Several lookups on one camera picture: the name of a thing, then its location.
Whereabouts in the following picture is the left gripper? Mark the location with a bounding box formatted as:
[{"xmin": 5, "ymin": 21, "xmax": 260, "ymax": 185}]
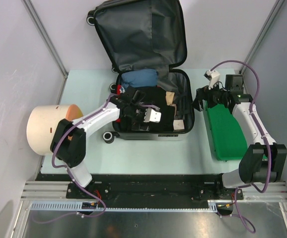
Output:
[{"xmin": 128, "ymin": 101, "xmax": 154, "ymax": 130}]

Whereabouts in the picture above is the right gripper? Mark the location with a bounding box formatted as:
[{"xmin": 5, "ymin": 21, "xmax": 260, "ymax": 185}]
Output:
[{"xmin": 190, "ymin": 80, "xmax": 229, "ymax": 112}]

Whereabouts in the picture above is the red cloth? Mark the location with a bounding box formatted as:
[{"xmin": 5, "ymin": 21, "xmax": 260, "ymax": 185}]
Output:
[{"xmin": 116, "ymin": 84, "xmax": 126, "ymax": 123}]

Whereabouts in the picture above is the black clothing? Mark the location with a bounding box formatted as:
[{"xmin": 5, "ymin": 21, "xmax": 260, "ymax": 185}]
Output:
[{"xmin": 119, "ymin": 86, "xmax": 175, "ymax": 132}]

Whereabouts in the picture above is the blue cloth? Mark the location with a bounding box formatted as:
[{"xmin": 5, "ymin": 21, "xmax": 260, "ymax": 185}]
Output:
[{"xmin": 121, "ymin": 69, "xmax": 158, "ymax": 89}]

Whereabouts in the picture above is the green plastic tray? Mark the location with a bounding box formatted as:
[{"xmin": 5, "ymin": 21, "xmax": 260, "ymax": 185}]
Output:
[{"xmin": 204, "ymin": 101, "xmax": 268, "ymax": 162}]

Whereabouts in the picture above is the white black space suitcase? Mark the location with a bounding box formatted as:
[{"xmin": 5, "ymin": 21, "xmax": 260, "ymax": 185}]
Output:
[{"xmin": 86, "ymin": 0, "xmax": 195, "ymax": 141}]

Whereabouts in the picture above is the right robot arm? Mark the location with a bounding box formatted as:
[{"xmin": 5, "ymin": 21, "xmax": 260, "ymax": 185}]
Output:
[{"xmin": 192, "ymin": 70, "xmax": 287, "ymax": 199}]

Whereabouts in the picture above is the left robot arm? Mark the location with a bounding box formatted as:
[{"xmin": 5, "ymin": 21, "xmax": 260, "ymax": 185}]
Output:
[{"xmin": 50, "ymin": 88, "xmax": 146, "ymax": 198}]

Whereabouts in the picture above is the beige wooden block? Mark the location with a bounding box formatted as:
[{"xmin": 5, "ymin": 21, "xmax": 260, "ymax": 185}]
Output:
[{"xmin": 165, "ymin": 91, "xmax": 175, "ymax": 106}]

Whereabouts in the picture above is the white square box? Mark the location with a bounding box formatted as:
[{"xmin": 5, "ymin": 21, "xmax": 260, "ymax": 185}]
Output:
[{"xmin": 173, "ymin": 119, "xmax": 185, "ymax": 131}]

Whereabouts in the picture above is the beige drum with orange lid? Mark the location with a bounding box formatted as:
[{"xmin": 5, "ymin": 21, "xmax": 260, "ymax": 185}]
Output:
[{"xmin": 26, "ymin": 104, "xmax": 83, "ymax": 156}]

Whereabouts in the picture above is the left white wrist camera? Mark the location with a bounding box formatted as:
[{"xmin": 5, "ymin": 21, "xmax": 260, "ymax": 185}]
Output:
[{"xmin": 143, "ymin": 108, "xmax": 161, "ymax": 123}]

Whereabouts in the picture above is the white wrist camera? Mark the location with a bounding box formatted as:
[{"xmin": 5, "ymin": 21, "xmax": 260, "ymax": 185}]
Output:
[
  {"xmin": 204, "ymin": 70, "xmax": 220, "ymax": 90},
  {"xmin": 143, "ymin": 108, "xmax": 161, "ymax": 123}
]

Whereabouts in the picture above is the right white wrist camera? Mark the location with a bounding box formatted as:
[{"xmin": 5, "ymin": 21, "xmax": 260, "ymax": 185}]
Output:
[{"xmin": 204, "ymin": 70, "xmax": 220, "ymax": 90}]

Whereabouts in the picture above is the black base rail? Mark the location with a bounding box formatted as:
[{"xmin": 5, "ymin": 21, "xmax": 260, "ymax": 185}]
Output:
[{"xmin": 36, "ymin": 174, "xmax": 244, "ymax": 217}]

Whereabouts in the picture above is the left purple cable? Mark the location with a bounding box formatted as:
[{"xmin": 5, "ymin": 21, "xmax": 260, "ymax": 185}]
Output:
[{"xmin": 32, "ymin": 93, "xmax": 160, "ymax": 225}]

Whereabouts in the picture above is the grey slotted cable duct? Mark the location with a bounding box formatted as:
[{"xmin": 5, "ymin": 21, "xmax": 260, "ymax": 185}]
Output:
[{"xmin": 28, "ymin": 200, "xmax": 218, "ymax": 212}]

